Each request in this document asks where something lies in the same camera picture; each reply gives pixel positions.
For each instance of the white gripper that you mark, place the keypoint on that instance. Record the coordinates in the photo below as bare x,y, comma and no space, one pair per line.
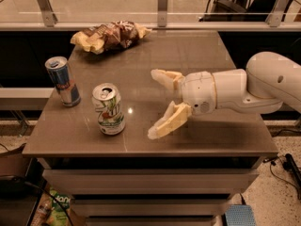
198,91

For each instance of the white green 7up can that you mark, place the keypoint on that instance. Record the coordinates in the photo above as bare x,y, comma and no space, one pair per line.
107,104

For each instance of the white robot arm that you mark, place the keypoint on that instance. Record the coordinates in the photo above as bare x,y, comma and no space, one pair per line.
267,82

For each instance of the brown chip bag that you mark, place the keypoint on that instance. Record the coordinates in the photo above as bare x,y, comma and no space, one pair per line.
114,35

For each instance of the blue silver Red Bull can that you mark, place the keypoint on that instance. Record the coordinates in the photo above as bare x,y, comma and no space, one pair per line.
60,73

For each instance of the green snack bag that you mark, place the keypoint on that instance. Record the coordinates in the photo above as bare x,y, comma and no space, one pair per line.
60,209

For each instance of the grey drawer cabinet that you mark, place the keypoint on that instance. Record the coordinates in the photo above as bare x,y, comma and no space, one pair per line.
183,179

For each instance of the black chair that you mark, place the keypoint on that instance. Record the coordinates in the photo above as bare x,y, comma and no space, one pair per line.
237,10

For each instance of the black power strip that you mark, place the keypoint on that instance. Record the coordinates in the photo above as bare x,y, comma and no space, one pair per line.
291,166

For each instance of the blue perforated box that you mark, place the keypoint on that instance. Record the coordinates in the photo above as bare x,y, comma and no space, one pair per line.
239,215

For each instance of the brown cardboard box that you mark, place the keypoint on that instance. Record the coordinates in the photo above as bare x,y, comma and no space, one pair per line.
13,163

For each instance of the glass railing with metal posts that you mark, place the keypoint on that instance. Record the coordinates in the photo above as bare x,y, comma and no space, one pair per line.
156,14

